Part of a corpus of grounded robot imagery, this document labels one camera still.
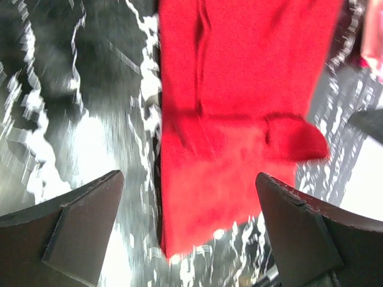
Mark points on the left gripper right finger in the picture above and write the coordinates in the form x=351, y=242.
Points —
x=315, y=243

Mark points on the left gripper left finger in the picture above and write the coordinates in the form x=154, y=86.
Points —
x=62, y=241

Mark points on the dark red t shirt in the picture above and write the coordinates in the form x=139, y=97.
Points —
x=238, y=78

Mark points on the folded pink t shirt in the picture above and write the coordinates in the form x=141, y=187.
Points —
x=371, y=46

